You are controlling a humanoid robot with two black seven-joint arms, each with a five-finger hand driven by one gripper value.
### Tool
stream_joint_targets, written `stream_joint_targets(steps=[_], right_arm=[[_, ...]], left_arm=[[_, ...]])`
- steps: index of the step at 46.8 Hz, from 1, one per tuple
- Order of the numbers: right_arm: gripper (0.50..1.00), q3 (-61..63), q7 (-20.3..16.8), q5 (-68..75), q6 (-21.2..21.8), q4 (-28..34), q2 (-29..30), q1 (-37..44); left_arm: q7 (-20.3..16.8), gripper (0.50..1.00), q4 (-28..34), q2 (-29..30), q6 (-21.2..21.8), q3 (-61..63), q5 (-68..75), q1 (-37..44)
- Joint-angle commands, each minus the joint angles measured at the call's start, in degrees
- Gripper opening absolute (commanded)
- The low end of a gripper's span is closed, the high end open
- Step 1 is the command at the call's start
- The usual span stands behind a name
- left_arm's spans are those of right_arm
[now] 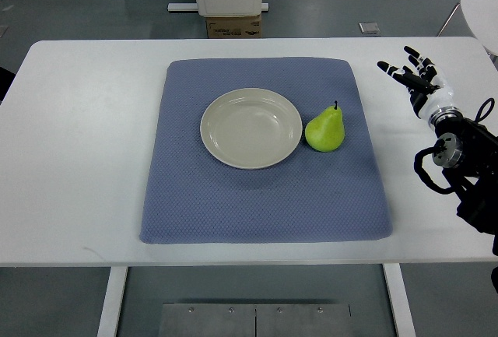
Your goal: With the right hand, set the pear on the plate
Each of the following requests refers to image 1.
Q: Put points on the white chair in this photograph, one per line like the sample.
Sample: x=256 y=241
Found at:
x=481 y=19

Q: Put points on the dark object at left edge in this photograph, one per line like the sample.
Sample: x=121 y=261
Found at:
x=6 y=79

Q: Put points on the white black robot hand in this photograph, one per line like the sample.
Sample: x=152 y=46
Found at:
x=427 y=85

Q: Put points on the grey floor socket plate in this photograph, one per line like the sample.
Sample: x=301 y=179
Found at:
x=369 y=28

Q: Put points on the metal floor plate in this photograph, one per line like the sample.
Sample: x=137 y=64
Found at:
x=256 y=320

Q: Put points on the green pear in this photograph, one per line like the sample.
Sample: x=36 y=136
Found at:
x=326 y=132

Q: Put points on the left white table leg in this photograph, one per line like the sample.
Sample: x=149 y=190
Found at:
x=111 y=310

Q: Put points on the brown cardboard box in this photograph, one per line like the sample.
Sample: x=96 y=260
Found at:
x=244 y=27

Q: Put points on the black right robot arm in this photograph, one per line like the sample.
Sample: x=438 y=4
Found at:
x=467 y=153

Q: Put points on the right white table leg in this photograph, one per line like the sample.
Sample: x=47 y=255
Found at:
x=399 y=302

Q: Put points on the beige round plate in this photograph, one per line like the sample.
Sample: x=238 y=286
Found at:
x=251 y=128

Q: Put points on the white table leg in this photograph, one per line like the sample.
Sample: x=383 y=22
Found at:
x=111 y=310
x=399 y=302

